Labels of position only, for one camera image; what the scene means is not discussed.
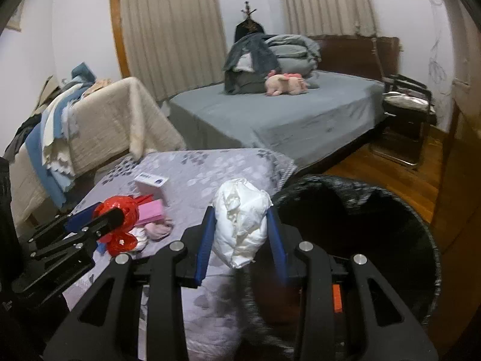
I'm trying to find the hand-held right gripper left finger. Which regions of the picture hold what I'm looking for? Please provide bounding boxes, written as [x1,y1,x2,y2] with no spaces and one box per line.
[43,207,219,361]

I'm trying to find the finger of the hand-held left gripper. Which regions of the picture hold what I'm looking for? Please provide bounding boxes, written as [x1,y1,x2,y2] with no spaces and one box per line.
[32,208,126,271]
[28,203,104,247]

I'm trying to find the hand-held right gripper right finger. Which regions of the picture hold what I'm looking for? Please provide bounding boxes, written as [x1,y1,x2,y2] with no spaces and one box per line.
[265,207,440,361]

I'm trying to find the red plastic wrapper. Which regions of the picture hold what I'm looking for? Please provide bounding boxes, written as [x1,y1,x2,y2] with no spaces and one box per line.
[93,196,140,257]

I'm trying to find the white paper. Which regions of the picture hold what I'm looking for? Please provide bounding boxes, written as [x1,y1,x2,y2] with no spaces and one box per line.
[212,178,273,269]

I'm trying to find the white cardboard box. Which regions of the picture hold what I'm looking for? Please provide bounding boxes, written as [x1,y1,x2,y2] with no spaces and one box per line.
[134,173,168,207]

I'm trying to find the black trash bin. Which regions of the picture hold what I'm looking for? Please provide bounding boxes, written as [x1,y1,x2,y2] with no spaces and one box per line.
[235,175,441,359]

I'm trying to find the pink crumpled tissue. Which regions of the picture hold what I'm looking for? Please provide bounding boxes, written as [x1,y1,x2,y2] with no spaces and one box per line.
[145,221,174,240]

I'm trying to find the white crumpled cloth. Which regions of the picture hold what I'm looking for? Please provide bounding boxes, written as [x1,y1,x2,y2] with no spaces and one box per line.
[128,227,150,252]

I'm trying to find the pink flat packet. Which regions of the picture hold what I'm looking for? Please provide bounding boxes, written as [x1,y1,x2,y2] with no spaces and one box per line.
[137,199,166,224]

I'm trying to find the grey floral tablecloth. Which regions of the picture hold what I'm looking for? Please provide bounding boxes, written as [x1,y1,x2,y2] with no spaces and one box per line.
[62,148,299,361]

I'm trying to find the blue and white blanket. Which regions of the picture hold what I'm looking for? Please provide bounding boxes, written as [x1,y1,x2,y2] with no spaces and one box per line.
[26,64,96,202]

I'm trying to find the beige blanket on chair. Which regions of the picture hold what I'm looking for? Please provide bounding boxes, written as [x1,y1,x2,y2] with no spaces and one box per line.
[9,77,186,226]

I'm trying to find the dark clothes pile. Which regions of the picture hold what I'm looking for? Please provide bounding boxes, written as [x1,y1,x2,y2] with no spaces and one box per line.
[4,115,42,155]

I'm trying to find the bed with grey sheet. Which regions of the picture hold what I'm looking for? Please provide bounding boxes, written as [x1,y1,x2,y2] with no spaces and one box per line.
[167,69,388,174]

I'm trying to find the pale pink cloth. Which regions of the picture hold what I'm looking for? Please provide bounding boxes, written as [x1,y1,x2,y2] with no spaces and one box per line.
[84,79,113,96]

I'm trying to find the pink plush toy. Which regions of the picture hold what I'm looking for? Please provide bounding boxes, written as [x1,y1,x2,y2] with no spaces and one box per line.
[264,71,309,96]

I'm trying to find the black metal chair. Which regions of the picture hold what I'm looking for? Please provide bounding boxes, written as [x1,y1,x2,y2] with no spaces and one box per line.
[370,74,437,168]

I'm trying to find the light chair cushion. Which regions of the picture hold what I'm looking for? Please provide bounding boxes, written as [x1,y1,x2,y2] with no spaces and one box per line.
[383,92,429,111]

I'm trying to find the pile of grey bedding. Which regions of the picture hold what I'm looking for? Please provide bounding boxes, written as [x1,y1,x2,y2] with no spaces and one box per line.
[225,34,322,94]

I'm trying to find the blue denim jacket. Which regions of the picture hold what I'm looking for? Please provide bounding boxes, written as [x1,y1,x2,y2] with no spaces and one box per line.
[223,33,279,74]

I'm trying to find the wooden cabinet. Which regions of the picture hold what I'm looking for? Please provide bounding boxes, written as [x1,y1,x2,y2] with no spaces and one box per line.
[432,79,481,256]

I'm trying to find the wide beige curtain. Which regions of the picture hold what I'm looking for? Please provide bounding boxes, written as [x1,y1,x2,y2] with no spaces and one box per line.
[118,0,228,100]

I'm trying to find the wooden headboard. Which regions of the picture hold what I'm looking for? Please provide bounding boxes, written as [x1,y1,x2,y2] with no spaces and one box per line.
[312,35,401,83]

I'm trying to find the dark coat rack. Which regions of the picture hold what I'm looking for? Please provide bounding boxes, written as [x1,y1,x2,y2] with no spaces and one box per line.
[234,2,267,42]

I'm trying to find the narrow beige curtain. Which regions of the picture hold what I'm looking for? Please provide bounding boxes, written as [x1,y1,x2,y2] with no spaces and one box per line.
[278,0,376,38]

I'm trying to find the wooden window frame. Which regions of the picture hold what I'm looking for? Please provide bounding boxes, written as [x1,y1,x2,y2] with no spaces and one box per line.
[101,0,222,79]

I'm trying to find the thin hanging wall wires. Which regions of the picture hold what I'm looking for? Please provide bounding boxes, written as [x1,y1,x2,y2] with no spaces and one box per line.
[424,0,452,83]

